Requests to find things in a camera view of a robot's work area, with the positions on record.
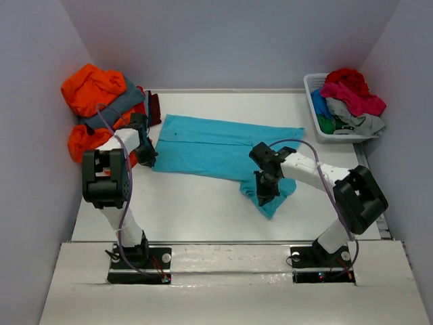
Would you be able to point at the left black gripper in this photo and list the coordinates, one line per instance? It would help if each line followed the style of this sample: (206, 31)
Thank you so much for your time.
(149, 158)

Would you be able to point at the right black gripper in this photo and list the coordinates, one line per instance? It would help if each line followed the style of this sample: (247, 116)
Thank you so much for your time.
(265, 196)

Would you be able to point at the teal t shirt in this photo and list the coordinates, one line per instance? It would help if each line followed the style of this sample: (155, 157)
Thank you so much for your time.
(220, 149)

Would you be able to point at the orange t shirt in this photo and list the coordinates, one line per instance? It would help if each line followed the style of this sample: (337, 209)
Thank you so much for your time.
(85, 92)

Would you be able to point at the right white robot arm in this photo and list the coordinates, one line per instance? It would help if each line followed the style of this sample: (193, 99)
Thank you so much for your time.
(354, 194)

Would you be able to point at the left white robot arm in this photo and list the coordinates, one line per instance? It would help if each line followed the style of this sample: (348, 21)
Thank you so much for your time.
(108, 185)

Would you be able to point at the dark red folded shirt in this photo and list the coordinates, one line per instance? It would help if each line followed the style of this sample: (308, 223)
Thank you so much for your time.
(150, 107)

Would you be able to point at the green garment in basket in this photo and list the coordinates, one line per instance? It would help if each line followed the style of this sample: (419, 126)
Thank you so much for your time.
(326, 125)

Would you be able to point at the blue t shirt in basket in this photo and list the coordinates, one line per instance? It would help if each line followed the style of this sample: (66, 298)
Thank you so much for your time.
(320, 104)

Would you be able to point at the white plastic laundry basket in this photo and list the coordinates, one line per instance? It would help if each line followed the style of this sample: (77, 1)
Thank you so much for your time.
(346, 136)

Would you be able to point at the grey t shirt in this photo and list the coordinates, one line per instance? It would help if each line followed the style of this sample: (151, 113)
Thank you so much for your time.
(365, 124)

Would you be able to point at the magenta t shirt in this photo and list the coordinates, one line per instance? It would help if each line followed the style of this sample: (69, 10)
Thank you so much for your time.
(356, 105)

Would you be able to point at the red t shirt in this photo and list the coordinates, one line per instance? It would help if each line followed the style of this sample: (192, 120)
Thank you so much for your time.
(352, 79)

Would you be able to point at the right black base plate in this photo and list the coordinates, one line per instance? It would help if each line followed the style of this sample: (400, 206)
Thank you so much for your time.
(306, 269)

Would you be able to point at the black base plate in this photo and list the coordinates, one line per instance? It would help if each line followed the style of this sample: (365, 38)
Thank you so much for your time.
(306, 269)
(153, 271)

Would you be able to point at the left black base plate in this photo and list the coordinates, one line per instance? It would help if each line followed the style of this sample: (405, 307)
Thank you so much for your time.
(153, 271)

